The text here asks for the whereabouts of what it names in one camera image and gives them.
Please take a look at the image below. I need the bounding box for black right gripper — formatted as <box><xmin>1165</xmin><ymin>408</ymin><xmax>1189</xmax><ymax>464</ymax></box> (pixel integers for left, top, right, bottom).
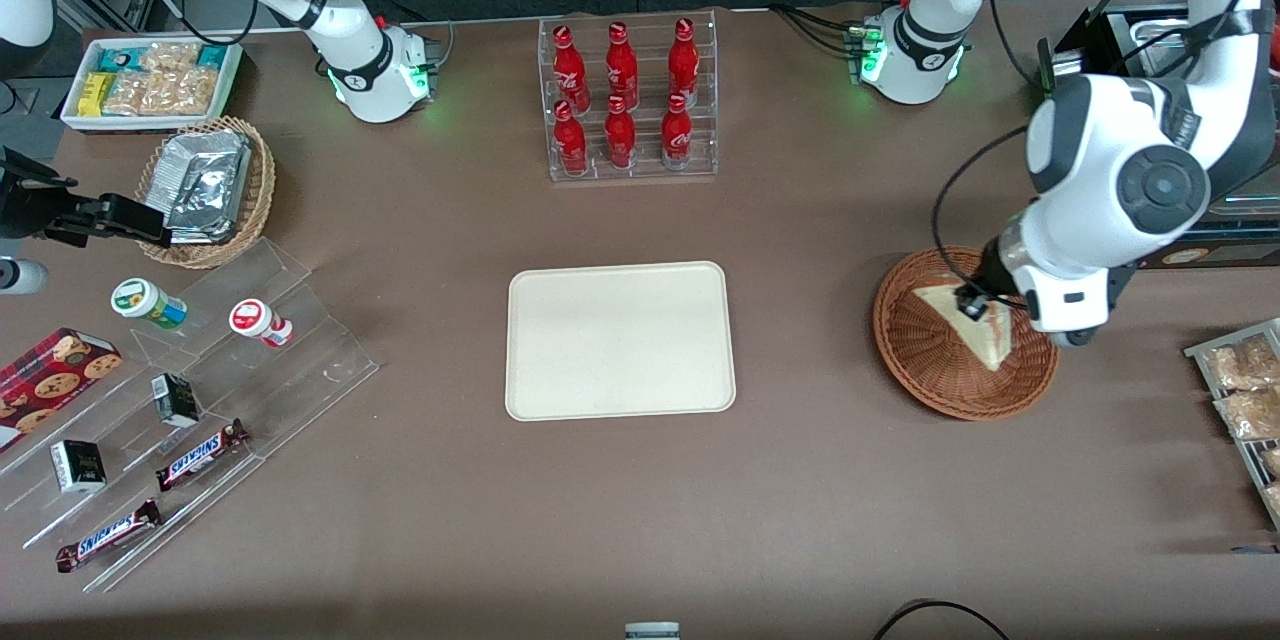
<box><xmin>0</xmin><ymin>148</ymin><xmax>171</xmax><ymax>246</ymax></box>

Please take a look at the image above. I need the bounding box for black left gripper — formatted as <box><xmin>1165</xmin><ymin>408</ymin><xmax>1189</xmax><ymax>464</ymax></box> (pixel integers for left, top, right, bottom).
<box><xmin>955</xmin><ymin>242</ymin><xmax>1026</xmax><ymax>321</ymax></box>

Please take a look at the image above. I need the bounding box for triangle sandwich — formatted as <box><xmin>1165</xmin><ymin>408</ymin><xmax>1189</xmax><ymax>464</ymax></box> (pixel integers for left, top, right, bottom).
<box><xmin>915</xmin><ymin>283</ymin><xmax>1014</xmax><ymax>372</ymax></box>

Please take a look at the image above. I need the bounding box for round brown wicker basket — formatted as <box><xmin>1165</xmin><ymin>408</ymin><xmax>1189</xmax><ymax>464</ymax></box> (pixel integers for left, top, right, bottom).
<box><xmin>873</xmin><ymin>246</ymin><xmax>1061</xmax><ymax>422</ymax></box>

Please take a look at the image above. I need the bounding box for oval tan wicker basket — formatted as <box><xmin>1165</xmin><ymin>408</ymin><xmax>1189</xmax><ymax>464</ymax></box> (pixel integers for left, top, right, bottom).
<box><xmin>135</xmin><ymin>116</ymin><xmax>277</xmax><ymax>270</ymax></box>

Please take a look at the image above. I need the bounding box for grey metal snack tray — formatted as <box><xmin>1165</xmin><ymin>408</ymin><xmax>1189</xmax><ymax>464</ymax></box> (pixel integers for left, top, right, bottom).
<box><xmin>1184</xmin><ymin>318</ymin><xmax>1280</xmax><ymax>533</ymax></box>

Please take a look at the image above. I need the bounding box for cream plastic tray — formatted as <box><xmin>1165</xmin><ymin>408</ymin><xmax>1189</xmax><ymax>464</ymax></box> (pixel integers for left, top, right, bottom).
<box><xmin>505</xmin><ymin>261</ymin><xmax>738</xmax><ymax>422</ymax></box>

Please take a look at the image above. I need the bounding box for silver foil pack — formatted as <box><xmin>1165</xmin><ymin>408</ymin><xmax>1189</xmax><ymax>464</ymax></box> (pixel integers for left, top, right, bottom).
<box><xmin>165</xmin><ymin>165</ymin><xmax>246</xmax><ymax>245</ymax></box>
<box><xmin>160</xmin><ymin>130</ymin><xmax>253</xmax><ymax>211</ymax></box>

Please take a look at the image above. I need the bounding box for green lid white cup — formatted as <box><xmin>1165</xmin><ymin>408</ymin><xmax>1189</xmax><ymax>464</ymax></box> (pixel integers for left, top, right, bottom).
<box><xmin>110</xmin><ymin>277</ymin><xmax>189</xmax><ymax>332</ymax></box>

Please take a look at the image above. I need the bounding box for white snack bin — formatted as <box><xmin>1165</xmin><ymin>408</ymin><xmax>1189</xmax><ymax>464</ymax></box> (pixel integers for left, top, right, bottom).
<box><xmin>60</xmin><ymin>35</ymin><xmax>244</xmax><ymax>133</ymax></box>

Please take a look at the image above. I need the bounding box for clear bag of nuts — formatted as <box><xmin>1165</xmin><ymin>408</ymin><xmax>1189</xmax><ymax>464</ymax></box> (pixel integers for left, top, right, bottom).
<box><xmin>140</xmin><ymin>42</ymin><xmax>201</xmax><ymax>76</ymax></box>
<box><xmin>103</xmin><ymin>70</ymin><xmax>161</xmax><ymax>116</ymax></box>
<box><xmin>150</xmin><ymin>68</ymin><xmax>221</xmax><ymax>116</ymax></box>

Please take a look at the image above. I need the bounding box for yellow snack bar pack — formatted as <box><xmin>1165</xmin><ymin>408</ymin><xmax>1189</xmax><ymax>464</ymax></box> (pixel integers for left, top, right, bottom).
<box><xmin>78</xmin><ymin>72</ymin><xmax>117</xmax><ymax>119</ymax></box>

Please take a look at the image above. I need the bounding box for red lid white cup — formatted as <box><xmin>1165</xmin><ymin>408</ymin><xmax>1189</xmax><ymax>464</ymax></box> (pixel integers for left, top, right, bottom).
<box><xmin>229</xmin><ymin>298</ymin><xmax>295</xmax><ymax>349</ymax></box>

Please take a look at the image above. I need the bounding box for red cookie box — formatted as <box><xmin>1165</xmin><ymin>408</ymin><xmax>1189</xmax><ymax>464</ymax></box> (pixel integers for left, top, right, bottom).
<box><xmin>0</xmin><ymin>327</ymin><xmax>124</xmax><ymax>454</ymax></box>

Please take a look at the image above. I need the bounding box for small black carton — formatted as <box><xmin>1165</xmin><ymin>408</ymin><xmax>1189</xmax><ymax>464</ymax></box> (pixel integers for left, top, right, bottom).
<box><xmin>50</xmin><ymin>439</ymin><xmax>108</xmax><ymax>495</ymax></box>
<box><xmin>151</xmin><ymin>373</ymin><xmax>202</xmax><ymax>429</ymax></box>

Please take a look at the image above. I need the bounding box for clear acrylic stepped display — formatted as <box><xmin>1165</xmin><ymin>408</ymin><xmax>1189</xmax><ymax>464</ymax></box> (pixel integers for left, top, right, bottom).
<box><xmin>0</xmin><ymin>238</ymin><xmax>381</xmax><ymax>594</ymax></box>

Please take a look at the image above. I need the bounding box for brown Snickers bar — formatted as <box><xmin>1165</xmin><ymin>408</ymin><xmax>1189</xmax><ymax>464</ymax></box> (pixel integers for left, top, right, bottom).
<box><xmin>55</xmin><ymin>499</ymin><xmax>163</xmax><ymax>574</ymax></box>
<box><xmin>155</xmin><ymin>418</ymin><xmax>251</xmax><ymax>493</ymax></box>

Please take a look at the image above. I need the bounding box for black food warmer, yellow panel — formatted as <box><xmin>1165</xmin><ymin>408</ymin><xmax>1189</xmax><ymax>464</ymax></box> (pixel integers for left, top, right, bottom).
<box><xmin>1037</xmin><ymin>5</ymin><xmax>1280</xmax><ymax>271</ymax></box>

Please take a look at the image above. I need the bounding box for red cola bottle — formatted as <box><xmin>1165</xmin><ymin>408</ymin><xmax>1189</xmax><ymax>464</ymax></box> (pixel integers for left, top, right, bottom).
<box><xmin>552</xmin><ymin>24</ymin><xmax>591</xmax><ymax>113</ymax></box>
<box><xmin>604</xmin><ymin>21</ymin><xmax>641</xmax><ymax>111</ymax></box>
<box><xmin>667</xmin><ymin>17</ymin><xmax>701</xmax><ymax>108</ymax></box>
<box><xmin>552</xmin><ymin>100</ymin><xmax>589</xmax><ymax>177</ymax></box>
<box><xmin>604</xmin><ymin>95</ymin><xmax>638</xmax><ymax>171</ymax></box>
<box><xmin>660</xmin><ymin>92</ymin><xmax>694</xmax><ymax>171</ymax></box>

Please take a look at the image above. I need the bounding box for clear acrylic bottle rack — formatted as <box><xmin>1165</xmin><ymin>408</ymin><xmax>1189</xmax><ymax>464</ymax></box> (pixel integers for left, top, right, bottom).
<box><xmin>538</xmin><ymin>10</ymin><xmax>719</xmax><ymax>183</ymax></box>

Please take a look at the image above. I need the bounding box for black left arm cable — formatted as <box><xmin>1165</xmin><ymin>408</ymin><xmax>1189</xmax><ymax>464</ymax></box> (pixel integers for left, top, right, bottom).
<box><xmin>932</xmin><ymin>125</ymin><xmax>1033</xmax><ymax>311</ymax></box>

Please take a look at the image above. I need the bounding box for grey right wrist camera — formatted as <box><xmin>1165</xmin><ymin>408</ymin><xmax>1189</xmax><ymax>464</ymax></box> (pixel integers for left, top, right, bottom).
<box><xmin>0</xmin><ymin>260</ymin><xmax>49</xmax><ymax>296</ymax></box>

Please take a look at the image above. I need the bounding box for black looped cable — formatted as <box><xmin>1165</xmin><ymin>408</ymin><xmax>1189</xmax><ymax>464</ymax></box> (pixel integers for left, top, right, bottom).
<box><xmin>873</xmin><ymin>600</ymin><xmax>1009</xmax><ymax>640</ymax></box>

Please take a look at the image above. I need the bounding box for black base cable bundle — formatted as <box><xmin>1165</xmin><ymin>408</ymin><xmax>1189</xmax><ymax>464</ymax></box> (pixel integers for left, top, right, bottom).
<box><xmin>768</xmin><ymin>3</ymin><xmax>871</xmax><ymax>56</ymax></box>

